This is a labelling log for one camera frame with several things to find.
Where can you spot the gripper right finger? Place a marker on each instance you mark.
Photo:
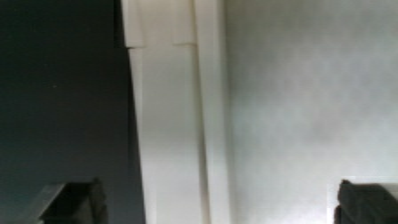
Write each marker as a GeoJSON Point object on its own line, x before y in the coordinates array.
{"type": "Point", "coordinates": [368, 204]}

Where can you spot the white desk top tray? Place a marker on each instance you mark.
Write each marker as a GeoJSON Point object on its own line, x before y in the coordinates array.
{"type": "Point", "coordinates": [301, 104]}

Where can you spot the white L-shaped corner guide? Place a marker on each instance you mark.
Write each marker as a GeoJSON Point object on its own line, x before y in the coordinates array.
{"type": "Point", "coordinates": [161, 40]}

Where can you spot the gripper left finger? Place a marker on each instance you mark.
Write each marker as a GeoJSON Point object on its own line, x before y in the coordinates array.
{"type": "Point", "coordinates": [70, 204]}

